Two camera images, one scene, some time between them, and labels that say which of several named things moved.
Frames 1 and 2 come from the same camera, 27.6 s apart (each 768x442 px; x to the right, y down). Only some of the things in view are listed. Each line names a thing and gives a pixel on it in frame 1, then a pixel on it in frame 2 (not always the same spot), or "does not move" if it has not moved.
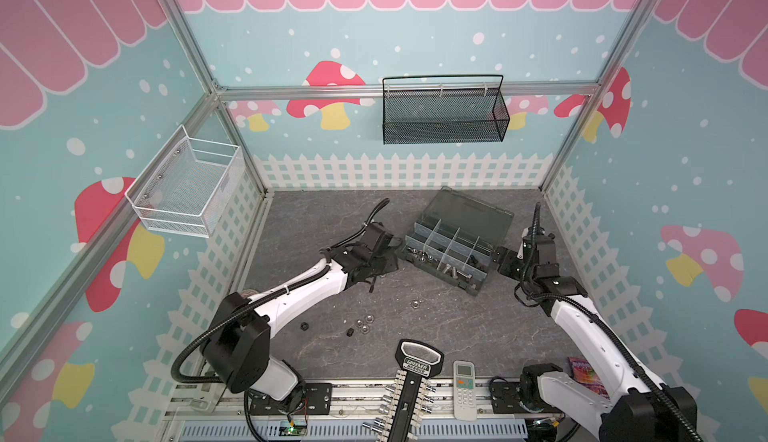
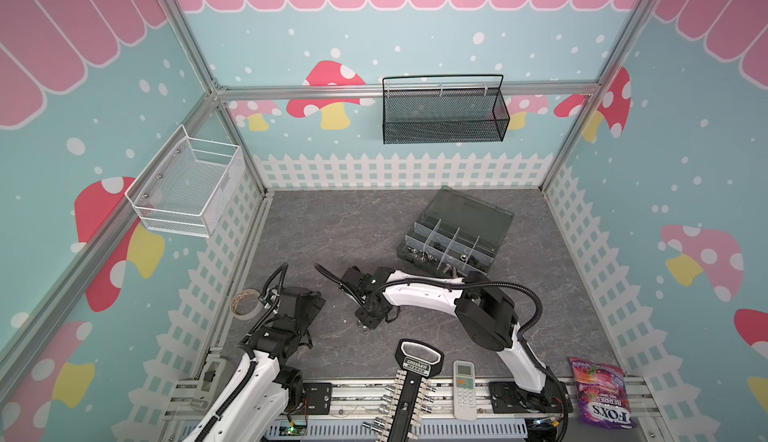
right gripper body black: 512,262 → 369,308
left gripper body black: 384,264 → 312,312
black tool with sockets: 411,395 does not move
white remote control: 464,391 does not move
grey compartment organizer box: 456,238 does not move
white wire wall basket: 190,187 does not move
